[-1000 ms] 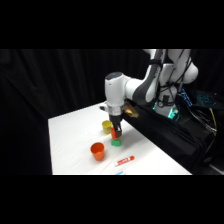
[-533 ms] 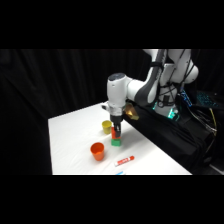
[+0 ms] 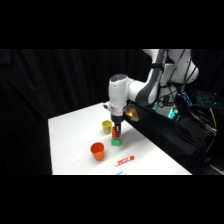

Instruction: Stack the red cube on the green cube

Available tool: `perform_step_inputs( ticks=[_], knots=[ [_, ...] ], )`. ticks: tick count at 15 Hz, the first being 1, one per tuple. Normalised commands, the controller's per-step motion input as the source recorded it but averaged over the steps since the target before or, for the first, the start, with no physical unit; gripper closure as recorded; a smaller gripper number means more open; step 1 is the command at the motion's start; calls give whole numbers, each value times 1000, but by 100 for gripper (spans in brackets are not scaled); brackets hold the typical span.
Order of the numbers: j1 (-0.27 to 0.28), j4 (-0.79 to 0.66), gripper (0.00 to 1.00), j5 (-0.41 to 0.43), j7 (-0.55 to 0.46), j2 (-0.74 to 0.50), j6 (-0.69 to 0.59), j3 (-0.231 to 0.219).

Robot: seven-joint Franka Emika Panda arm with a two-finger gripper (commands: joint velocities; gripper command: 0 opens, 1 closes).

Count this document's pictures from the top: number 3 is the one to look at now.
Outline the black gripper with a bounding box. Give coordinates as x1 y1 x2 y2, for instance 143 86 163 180
111 114 124 136

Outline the green cube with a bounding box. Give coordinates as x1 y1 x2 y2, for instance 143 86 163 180
110 137 123 147

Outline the yellow cup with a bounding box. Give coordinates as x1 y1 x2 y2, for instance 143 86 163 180
101 120 113 136

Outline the orange cup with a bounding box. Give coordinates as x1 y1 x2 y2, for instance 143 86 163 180
90 142 106 162

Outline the red and white marker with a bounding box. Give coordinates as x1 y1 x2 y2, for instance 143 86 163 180
114 155 136 167

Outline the white table cloth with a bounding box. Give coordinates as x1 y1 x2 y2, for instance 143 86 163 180
47 102 193 176

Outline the black robot stand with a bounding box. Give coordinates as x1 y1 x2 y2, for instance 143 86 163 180
122 99 224 175

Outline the black curtain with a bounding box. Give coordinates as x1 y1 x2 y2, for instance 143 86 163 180
0 49 224 176

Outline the blue lit device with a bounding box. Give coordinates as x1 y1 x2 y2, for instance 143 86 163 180
195 90 219 108

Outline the yellowish camera mount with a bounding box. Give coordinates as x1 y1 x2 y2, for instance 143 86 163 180
124 104 140 123

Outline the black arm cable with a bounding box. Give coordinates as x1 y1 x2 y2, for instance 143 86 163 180
156 49 194 108

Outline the yellow cable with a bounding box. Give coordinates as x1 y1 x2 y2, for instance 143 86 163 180
208 108 218 136

